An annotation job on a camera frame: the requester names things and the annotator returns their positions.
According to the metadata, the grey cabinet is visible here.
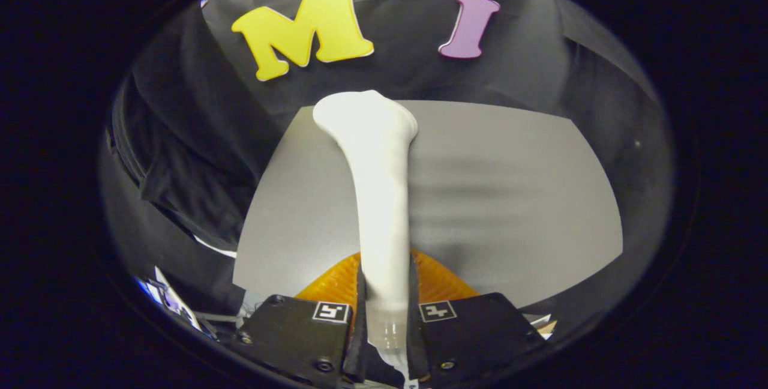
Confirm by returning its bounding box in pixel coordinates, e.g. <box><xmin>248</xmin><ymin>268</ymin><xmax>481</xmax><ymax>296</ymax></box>
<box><xmin>233</xmin><ymin>100</ymin><xmax>623</xmax><ymax>309</ymax></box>

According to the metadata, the black suit jacket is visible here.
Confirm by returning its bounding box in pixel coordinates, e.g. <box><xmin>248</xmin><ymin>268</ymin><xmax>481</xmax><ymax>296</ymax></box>
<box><xmin>108</xmin><ymin>2</ymin><xmax>283</xmax><ymax>253</ymax></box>

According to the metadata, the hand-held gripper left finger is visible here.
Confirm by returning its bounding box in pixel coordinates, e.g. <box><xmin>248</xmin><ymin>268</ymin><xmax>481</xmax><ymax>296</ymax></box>
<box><xmin>231</xmin><ymin>250</ymin><xmax>368</xmax><ymax>388</ymax></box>

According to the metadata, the white garment steamer wand with hose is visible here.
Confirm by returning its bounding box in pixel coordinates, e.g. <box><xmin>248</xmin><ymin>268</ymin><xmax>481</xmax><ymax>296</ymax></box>
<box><xmin>312</xmin><ymin>90</ymin><xmax>419</xmax><ymax>387</ymax></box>

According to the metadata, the black backdrop cloth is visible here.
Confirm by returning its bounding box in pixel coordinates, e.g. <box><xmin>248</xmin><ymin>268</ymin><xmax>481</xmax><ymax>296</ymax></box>
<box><xmin>99</xmin><ymin>0</ymin><xmax>676</xmax><ymax>342</ymax></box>

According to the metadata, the white and blue object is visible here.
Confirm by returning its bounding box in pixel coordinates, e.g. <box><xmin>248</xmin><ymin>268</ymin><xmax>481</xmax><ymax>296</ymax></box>
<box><xmin>135</xmin><ymin>266</ymin><xmax>208</xmax><ymax>333</ymax></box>

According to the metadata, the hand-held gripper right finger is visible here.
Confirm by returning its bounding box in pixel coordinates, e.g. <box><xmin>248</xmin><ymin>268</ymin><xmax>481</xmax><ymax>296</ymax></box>
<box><xmin>408</xmin><ymin>249</ymin><xmax>544</xmax><ymax>387</ymax></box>

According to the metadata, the small cardboard box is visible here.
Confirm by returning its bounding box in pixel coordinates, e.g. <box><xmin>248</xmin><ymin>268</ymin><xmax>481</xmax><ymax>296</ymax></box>
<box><xmin>521</xmin><ymin>314</ymin><xmax>559</xmax><ymax>342</ymax></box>

